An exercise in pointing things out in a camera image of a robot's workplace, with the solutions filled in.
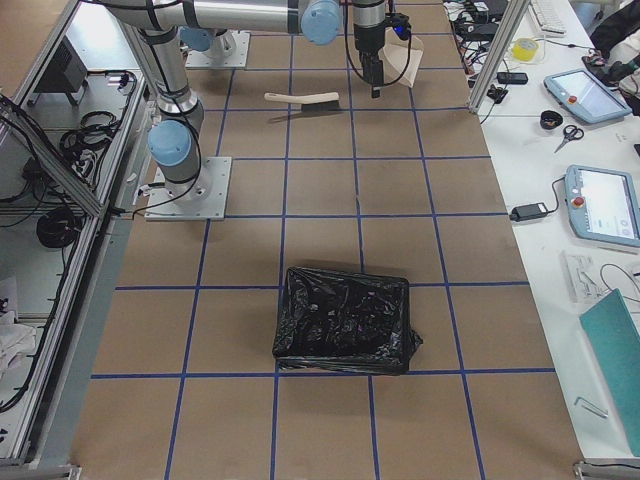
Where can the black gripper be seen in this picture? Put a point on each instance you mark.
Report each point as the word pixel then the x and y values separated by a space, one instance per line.
pixel 367 38

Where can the white plastic dustpan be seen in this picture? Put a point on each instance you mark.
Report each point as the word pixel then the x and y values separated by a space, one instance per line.
pixel 401 59

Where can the white hand brush black bristles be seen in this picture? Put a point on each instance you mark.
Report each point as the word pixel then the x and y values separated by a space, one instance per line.
pixel 328 101

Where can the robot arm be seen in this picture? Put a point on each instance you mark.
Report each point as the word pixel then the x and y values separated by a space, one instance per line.
pixel 215 45
pixel 157 22

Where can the bin with black bag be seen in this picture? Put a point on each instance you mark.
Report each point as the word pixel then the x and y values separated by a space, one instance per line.
pixel 344 321

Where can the yellow tape roll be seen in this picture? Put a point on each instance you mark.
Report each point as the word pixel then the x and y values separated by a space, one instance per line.
pixel 524 49

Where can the white keyboard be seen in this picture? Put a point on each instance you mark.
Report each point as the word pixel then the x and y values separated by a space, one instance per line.
pixel 545 18

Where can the teach pendant far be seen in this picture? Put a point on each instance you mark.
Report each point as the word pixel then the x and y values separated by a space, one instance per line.
pixel 585 97

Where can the teach pendant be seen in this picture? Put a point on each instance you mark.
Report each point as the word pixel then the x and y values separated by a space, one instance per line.
pixel 602 205
pixel 585 97

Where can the black scissors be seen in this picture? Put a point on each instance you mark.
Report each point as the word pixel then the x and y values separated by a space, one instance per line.
pixel 571 132

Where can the black power adapter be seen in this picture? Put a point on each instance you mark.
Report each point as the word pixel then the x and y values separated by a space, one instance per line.
pixel 528 212

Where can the teach pendant near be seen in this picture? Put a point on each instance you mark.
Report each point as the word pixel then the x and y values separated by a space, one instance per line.
pixel 602 205

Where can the green notebook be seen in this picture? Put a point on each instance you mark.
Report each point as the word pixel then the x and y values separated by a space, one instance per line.
pixel 614 340

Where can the metal hex key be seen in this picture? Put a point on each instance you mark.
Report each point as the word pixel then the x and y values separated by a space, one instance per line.
pixel 591 407

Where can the white crumpled cloth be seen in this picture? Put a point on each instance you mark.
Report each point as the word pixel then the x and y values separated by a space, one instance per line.
pixel 17 341

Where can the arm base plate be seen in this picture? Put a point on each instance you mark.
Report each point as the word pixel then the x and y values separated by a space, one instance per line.
pixel 207 199
pixel 238 60

